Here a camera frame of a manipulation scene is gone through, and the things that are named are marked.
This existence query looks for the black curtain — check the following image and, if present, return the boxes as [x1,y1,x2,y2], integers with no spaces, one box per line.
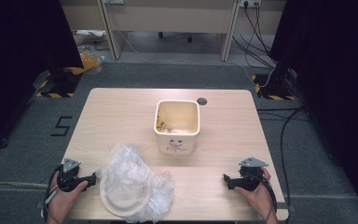
[268,0,358,222]
[0,0,86,157]

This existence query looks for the clear plastic bag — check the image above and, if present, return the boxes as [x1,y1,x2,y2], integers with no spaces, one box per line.
[95,142,175,224]

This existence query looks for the white crumpled plastic bag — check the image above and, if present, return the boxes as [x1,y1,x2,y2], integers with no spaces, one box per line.
[72,29,107,49]

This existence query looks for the beige office desk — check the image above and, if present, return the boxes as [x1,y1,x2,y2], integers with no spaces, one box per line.
[59,0,287,63]

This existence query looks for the black power cables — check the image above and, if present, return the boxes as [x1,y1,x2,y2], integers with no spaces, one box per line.
[231,2,278,71]

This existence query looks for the person's right hand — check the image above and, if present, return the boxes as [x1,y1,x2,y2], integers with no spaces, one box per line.
[234,167,278,219]

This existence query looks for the black stand base striped tape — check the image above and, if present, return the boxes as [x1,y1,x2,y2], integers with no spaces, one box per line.
[251,67,296,102]
[34,66,83,99]

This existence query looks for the person's left hand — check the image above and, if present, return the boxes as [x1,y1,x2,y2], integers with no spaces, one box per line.
[46,181,90,219]

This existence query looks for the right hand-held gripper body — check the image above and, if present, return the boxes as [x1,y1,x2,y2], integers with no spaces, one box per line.
[238,156,269,191]

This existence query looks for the yellow plastic bag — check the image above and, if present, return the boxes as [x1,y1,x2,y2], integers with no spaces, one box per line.
[77,46,105,75]

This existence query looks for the black floor cable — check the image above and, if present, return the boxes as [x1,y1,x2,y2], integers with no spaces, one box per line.
[255,105,306,213]

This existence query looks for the white round plate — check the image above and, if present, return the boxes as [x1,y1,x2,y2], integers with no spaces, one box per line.
[99,174,153,218]

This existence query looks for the right hand-held gripper cable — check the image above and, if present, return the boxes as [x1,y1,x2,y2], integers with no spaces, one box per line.
[255,173,280,224]

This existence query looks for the cream square trash bin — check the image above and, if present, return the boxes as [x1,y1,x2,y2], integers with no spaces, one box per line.
[153,99,201,156]

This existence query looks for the white wall socket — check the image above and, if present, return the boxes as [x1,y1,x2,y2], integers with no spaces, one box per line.
[239,0,262,9]

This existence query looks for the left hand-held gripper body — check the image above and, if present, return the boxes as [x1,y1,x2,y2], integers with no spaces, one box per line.
[57,158,86,192]

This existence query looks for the left hand-held gripper cable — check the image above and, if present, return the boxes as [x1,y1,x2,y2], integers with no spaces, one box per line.
[42,163,63,224]

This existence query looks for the hand-held gripper cable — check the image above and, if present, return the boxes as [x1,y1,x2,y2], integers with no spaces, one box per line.
[42,163,63,224]
[255,173,280,224]

